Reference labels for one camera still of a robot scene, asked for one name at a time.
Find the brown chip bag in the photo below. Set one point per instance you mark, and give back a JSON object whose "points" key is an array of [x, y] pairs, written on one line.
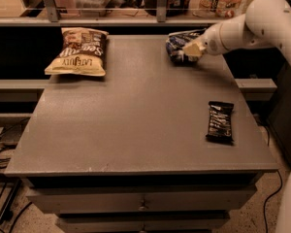
{"points": [[83, 53]]}

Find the upper grey drawer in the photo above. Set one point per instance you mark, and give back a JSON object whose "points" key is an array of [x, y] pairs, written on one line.
{"points": [[133, 200]]}

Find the blue chip bag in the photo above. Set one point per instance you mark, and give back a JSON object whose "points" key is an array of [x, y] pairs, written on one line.
{"points": [[177, 40]]}

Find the grey drawer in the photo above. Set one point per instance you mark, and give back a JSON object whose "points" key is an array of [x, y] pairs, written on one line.
{"points": [[133, 200], [141, 223]]}

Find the clear plastic container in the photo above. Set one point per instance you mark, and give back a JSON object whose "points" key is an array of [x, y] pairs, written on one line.
{"points": [[92, 8]]}

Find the metal shelf rail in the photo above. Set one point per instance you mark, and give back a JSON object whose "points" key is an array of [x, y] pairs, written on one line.
{"points": [[61, 13]]}

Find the lower grey drawer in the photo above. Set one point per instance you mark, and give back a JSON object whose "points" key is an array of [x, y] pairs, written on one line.
{"points": [[141, 223]]}

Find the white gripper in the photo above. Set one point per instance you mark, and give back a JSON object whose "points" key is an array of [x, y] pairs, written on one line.
{"points": [[210, 44]]}

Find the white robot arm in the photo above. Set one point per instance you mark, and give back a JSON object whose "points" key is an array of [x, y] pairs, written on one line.
{"points": [[265, 24]]}

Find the black snack bar wrapper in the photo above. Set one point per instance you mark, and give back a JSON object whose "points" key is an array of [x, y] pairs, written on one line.
{"points": [[220, 122]]}

